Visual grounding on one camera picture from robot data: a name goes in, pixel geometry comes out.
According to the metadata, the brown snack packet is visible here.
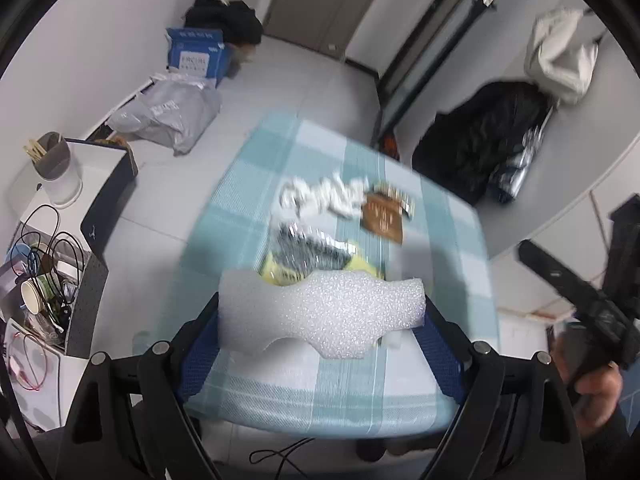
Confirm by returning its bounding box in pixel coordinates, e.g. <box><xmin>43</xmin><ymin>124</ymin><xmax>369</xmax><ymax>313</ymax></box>
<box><xmin>360</xmin><ymin>194</ymin><xmax>404</xmax><ymax>245</ymax></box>

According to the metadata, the small striped wrapper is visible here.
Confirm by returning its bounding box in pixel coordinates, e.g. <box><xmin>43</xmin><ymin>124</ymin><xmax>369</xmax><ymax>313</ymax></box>
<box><xmin>373</xmin><ymin>182</ymin><xmax>416</xmax><ymax>219</ymax></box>

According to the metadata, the grey door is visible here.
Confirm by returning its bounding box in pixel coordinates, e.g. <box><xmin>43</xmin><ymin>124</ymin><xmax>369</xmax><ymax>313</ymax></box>
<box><xmin>264</xmin><ymin>0</ymin><xmax>373</xmax><ymax>58</ymax></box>

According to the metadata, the silver foil bag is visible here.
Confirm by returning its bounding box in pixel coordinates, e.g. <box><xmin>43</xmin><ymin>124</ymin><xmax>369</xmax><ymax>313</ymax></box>
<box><xmin>489</xmin><ymin>127</ymin><xmax>544</xmax><ymax>204</ymax></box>

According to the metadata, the right hand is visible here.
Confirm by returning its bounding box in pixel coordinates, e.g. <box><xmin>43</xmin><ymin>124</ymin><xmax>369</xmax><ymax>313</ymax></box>
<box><xmin>552</xmin><ymin>331</ymin><xmax>624</xmax><ymax>438</ymax></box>

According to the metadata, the grey cup with sticks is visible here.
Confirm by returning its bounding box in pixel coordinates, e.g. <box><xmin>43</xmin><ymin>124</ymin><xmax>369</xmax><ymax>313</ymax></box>
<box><xmin>23</xmin><ymin>131</ymin><xmax>82</xmax><ymax>208</ymax></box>

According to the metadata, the grey plastic mail bag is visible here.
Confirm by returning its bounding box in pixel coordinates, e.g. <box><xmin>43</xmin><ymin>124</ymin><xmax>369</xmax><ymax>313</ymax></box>
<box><xmin>106</xmin><ymin>73</ymin><xmax>222</xmax><ymax>156</ymax></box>

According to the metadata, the white foam piece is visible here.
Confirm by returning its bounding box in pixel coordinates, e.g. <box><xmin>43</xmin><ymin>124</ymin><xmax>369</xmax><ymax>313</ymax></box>
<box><xmin>218</xmin><ymin>270</ymin><xmax>426</xmax><ymax>360</ymax></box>

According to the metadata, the white hanging bag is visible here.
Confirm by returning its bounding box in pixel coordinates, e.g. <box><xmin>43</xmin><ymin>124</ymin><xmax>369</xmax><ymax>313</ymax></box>
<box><xmin>523</xmin><ymin>8</ymin><xmax>601</xmax><ymax>104</ymax></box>

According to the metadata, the orange black tool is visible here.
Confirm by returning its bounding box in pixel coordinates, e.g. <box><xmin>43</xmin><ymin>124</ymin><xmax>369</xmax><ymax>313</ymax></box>
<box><xmin>378</xmin><ymin>132</ymin><xmax>400</xmax><ymax>160</ymax></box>

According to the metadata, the paper cup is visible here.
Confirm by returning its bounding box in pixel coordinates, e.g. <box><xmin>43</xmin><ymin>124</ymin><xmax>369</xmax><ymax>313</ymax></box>
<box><xmin>21</xmin><ymin>276</ymin><xmax>54</xmax><ymax>314</ymax></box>

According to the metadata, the yellow snack wrapper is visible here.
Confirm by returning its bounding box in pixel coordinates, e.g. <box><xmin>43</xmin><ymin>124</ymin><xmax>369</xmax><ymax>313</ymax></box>
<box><xmin>259</xmin><ymin>222</ymin><xmax>384</xmax><ymax>286</ymax></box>

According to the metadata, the blue cardboard box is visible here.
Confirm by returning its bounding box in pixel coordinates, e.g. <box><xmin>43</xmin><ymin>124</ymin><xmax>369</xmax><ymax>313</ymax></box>
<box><xmin>166</xmin><ymin>27</ymin><xmax>232</xmax><ymax>87</ymax></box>

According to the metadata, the blue checked tablecloth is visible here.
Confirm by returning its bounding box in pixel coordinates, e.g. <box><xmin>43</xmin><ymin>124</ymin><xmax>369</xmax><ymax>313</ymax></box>
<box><xmin>147</xmin><ymin>112</ymin><xmax>501</xmax><ymax>440</ymax></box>

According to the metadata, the white black side cabinet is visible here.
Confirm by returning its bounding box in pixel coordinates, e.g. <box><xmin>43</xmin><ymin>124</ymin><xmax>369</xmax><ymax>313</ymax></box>
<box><xmin>1</xmin><ymin>140</ymin><xmax>136</xmax><ymax>430</ymax></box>

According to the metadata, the black clothes pile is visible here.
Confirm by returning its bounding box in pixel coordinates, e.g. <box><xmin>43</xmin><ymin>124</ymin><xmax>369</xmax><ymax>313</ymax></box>
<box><xmin>184</xmin><ymin>0</ymin><xmax>264</xmax><ymax>46</ymax></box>

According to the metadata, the white tissue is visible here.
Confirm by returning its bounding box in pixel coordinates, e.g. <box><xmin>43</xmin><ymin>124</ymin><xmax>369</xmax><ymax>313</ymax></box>
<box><xmin>279</xmin><ymin>172</ymin><xmax>370</xmax><ymax>219</ymax></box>

